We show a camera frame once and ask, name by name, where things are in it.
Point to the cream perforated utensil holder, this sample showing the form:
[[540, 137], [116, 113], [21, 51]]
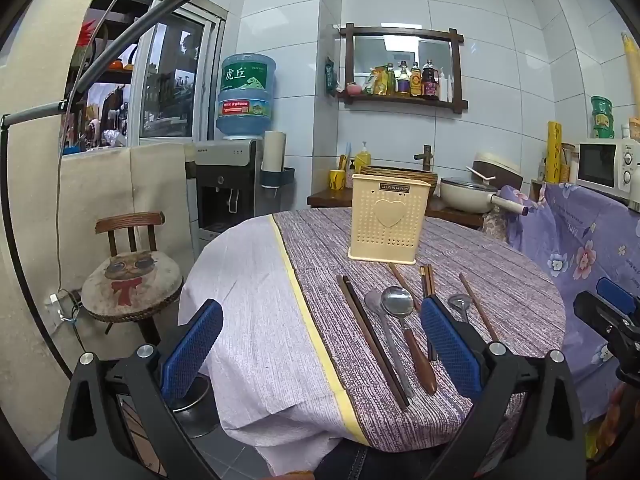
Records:
[[384, 225]]

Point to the dark soy sauce bottle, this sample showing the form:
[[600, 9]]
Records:
[[430, 82]]

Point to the dark wooden counter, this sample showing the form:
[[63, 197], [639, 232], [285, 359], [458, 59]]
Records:
[[327, 197]]

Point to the white power strip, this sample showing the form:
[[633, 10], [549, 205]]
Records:
[[59, 305]]

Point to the white microwave oven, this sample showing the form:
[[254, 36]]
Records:
[[607, 167]]

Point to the articulated lamp stand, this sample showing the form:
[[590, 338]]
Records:
[[95, 67]]

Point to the metal pedestal base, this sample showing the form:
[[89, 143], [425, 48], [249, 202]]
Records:
[[197, 407]]

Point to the beige patterned cloth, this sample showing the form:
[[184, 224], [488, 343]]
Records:
[[495, 225]]

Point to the wooden chair with cat cushion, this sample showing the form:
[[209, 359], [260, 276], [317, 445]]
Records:
[[131, 282]]

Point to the small white bottle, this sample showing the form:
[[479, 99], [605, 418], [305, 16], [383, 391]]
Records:
[[625, 132]]

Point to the pink small jar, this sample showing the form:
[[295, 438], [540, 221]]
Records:
[[353, 89]]

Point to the yellow soap pump bottle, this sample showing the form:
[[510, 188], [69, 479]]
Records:
[[363, 156]]

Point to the yellow rolled mat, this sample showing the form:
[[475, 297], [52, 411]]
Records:
[[631, 57]]

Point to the clear bottle with purple label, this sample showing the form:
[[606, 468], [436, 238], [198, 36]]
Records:
[[404, 80]]

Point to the person's blue jeans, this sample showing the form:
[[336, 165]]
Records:
[[380, 462]]

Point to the green oil bottle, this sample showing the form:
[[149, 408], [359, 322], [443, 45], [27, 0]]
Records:
[[390, 80]]

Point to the bronze faucet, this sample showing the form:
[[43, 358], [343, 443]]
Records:
[[425, 157]]

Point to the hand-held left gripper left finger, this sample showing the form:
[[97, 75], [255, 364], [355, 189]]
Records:
[[192, 345]]

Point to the sliding glass window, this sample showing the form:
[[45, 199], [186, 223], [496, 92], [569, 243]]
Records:
[[172, 80]]

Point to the purple floral cloth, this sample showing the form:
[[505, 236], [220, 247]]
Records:
[[580, 240]]

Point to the yellow label sauce bottle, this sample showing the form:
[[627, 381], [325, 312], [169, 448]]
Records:
[[415, 82]]

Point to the grey water dispenser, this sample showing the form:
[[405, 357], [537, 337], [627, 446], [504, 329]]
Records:
[[225, 180]]

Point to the yellow tall box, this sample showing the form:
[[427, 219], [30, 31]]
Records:
[[554, 152]]

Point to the yellow seasoning packet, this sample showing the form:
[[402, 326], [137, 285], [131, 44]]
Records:
[[377, 82]]

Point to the brown wooden chopstick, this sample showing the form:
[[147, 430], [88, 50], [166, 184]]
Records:
[[475, 305], [424, 280], [430, 280], [400, 280]]

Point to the small steel spoon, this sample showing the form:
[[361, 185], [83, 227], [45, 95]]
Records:
[[458, 302]]

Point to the yellow cup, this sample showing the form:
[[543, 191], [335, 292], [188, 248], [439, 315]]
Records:
[[337, 181]]

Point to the white rice paddle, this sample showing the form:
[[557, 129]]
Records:
[[479, 173]]

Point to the dark wooden chopstick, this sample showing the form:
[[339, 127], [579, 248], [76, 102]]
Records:
[[380, 345], [372, 345]]

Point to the blue water jug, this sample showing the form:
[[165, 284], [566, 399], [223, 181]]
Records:
[[246, 95]]

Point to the green hanging packet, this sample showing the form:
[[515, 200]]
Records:
[[330, 77]]

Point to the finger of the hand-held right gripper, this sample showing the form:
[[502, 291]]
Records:
[[592, 312], [617, 292]]

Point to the white slim bottle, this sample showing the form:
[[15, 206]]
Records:
[[443, 87]]

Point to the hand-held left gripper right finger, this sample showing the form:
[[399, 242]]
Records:
[[450, 345]]

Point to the all-steel spoon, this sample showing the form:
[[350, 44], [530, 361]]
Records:
[[374, 301]]

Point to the beige cloth screen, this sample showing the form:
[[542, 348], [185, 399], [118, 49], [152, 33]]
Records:
[[100, 185]]

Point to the purple white striped tablecloth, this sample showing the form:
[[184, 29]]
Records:
[[260, 310]]

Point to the stack of green noodle cups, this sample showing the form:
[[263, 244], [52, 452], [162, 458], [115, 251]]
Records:
[[602, 117]]

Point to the cream frying pan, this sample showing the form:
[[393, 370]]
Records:
[[465, 195]]

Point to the brown white rice cooker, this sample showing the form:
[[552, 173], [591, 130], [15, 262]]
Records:
[[502, 172]]

